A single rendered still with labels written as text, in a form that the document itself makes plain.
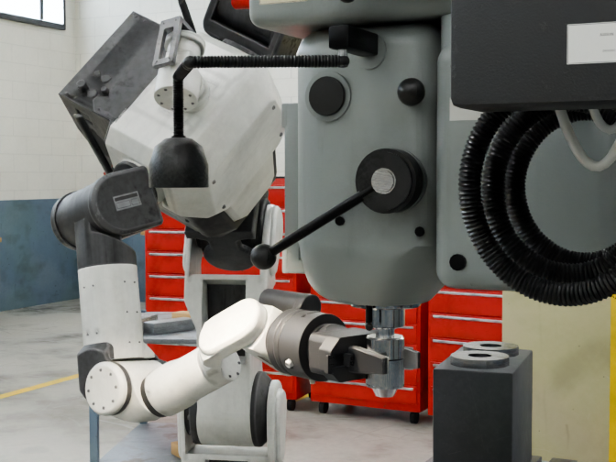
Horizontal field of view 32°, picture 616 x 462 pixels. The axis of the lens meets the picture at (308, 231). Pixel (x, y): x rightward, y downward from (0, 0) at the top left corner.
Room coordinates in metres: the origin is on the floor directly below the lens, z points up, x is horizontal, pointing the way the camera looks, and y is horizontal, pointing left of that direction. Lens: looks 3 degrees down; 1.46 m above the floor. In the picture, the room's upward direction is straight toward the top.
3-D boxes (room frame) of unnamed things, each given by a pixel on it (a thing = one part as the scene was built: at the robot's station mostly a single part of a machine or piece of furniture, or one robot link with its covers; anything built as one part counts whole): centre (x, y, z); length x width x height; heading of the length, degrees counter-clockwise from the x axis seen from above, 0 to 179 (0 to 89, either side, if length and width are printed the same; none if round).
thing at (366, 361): (1.25, -0.07, 1.24); 0.06 x 0.02 x 0.03; 41
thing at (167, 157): (1.28, 0.16, 1.48); 0.07 x 0.07 x 0.06
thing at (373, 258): (1.27, -0.10, 1.47); 0.21 x 0.19 x 0.32; 154
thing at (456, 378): (1.66, -0.28, 1.09); 0.22 x 0.12 x 0.20; 161
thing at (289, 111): (1.32, 0.01, 1.44); 0.04 x 0.04 x 0.21; 64
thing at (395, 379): (1.27, -0.09, 1.23); 0.05 x 0.05 x 0.05
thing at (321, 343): (1.34, -0.03, 1.24); 0.13 x 0.12 x 0.10; 131
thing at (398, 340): (1.27, -0.09, 1.26); 0.05 x 0.05 x 0.01
